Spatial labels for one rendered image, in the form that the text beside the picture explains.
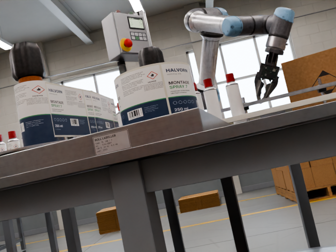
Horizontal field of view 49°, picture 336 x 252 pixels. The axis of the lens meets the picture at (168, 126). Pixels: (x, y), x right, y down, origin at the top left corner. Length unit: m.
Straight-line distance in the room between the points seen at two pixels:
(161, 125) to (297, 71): 1.09
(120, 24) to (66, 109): 0.69
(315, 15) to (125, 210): 7.20
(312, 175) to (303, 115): 4.28
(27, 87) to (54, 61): 6.82
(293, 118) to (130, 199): 0.31
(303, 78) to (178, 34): 5.79
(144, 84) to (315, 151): 0.42
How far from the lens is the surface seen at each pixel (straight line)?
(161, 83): 0.86
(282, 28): 1.46
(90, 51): 7.59
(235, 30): 1.45
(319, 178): 4.90
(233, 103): 1.43
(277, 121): 0.58
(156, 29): 7.43
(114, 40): 1.63
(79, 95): 1.12
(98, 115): 1.19
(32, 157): 0.80
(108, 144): 0.72
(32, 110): 0.98
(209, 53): 1.89
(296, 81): 1.69
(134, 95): 0.87
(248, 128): 0.59
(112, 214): 5.57
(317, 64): 1.69
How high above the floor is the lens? 0.79
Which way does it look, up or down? 6 degrees up
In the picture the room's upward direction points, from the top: 12 degrees counter-clockwise
